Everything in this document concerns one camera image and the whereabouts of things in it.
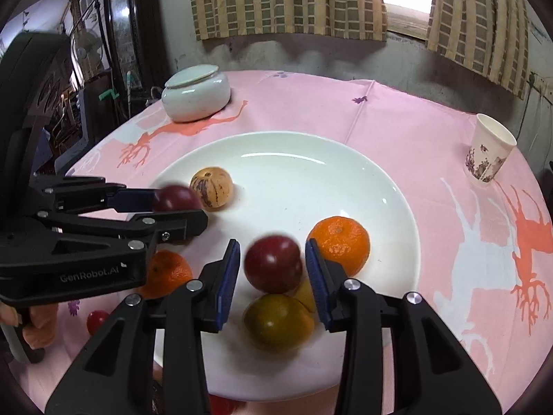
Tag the left checkered curtain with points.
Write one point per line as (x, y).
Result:
(350, 19)

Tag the right checkered curtain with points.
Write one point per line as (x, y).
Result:
(487, 37)

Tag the striped pepino melon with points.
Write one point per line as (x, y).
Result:
(213, 186)

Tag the person's left hand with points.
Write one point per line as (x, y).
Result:
(40, 332)

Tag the dark red plum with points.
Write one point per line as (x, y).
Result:
(273, 264)
(175, 198)

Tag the dark red plum back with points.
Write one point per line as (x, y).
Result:
(175, 198)

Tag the dark red plum front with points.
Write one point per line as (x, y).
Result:
(273, 264)

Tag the large orange mandarin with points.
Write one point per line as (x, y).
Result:
(344, 241)

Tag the pink floral tablecloth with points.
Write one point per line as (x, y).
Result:
(486, 251)

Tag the small orange mandarin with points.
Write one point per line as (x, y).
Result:
(166, 272)

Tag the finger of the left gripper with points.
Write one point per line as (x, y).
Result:
(169, 227)
(87, 194)

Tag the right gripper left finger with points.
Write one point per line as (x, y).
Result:
(113, 373)

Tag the dark wooden cabinet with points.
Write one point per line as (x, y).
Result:
(137, 48)

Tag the small yellow-green lime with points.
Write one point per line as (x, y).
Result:
(304, 295)

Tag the checkered curtain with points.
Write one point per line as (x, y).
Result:
(350, 19)
(487, 37)

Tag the white lidded ceramic jar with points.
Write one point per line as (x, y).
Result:
(195, 93)

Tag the wall power outlet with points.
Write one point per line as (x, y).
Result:
(542, 85)

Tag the patterned paper cup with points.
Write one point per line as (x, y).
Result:
(489, 148)

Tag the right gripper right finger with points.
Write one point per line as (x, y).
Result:
(433, 373)

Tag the standing fan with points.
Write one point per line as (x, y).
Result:
(87, 48)

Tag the green-yellow citrus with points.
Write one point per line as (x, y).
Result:
(277, 323)

